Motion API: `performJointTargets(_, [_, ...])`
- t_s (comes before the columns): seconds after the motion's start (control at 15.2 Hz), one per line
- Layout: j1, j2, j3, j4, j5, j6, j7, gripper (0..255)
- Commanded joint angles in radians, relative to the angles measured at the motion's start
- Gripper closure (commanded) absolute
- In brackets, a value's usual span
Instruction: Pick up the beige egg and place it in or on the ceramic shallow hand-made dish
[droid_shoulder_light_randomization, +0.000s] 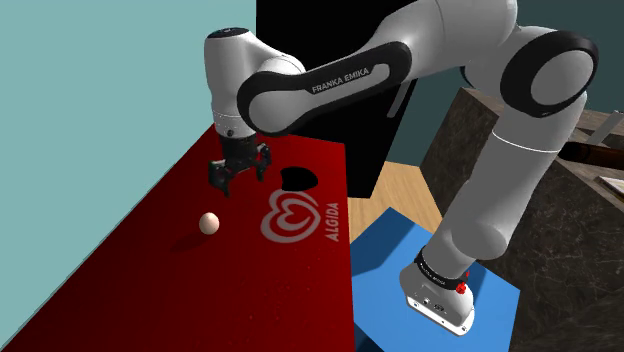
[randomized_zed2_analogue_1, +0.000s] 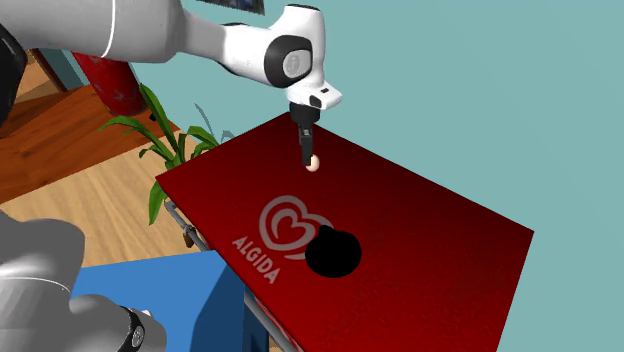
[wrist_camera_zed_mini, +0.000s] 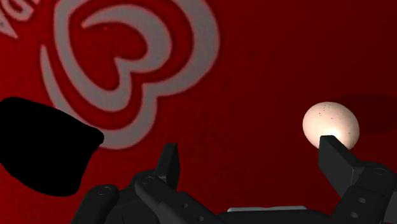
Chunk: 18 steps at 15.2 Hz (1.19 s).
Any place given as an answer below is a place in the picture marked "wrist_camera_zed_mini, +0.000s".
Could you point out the black rounded object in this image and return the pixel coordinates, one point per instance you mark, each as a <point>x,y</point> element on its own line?
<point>43,145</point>

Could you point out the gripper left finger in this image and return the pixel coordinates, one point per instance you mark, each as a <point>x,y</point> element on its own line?
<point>161,192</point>

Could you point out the white speckled egg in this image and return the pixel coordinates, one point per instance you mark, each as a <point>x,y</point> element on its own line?
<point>328,119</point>

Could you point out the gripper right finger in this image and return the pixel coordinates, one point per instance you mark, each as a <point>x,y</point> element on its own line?
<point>359,186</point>

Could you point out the red table with white print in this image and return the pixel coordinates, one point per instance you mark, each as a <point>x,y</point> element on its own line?
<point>248,93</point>

